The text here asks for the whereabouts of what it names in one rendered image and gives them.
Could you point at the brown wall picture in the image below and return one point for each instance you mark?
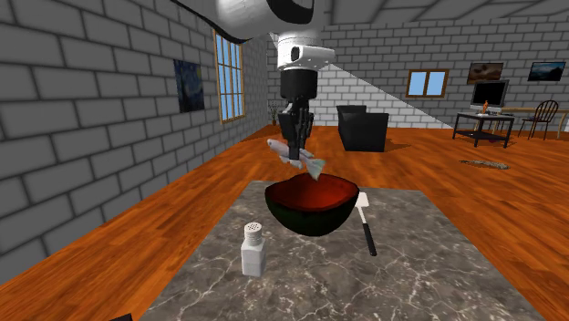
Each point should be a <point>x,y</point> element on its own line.
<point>485,73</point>

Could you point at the tall wood-framed window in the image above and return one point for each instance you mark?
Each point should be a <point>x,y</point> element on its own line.
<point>230,80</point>

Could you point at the black armchair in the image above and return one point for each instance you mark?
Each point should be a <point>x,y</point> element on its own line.
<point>362,131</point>

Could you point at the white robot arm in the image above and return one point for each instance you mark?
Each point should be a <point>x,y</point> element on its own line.
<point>249,17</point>

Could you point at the flat grey-brown floor mat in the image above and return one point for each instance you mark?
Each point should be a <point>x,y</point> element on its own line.
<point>484,164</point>

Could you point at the light wooden table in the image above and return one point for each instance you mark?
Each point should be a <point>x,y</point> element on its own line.
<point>522,110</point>

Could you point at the grey toy fish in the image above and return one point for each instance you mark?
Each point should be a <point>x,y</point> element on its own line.
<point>278,146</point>

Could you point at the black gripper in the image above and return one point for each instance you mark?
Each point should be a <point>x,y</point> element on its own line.
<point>298,86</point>

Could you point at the small potted plant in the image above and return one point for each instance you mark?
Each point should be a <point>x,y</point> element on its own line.
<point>273,116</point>

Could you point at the small wood-framed window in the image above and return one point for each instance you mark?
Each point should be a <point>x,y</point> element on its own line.
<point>426,83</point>

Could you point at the black stand with monitor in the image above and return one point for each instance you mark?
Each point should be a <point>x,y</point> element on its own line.
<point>489,93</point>

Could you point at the dark wooden chair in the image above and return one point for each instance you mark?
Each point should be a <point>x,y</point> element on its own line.
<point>544,111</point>

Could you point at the dark blue landscape wall picture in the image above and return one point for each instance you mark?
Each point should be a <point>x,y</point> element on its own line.
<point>547,71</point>

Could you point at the dark blue wall painting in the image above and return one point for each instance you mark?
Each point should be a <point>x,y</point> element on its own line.
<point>189,86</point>

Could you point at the dark bowl with red inside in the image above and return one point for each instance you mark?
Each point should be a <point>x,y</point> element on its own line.
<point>311,202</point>

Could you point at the white salt shaker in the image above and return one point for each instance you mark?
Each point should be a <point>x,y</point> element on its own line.
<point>253,258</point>

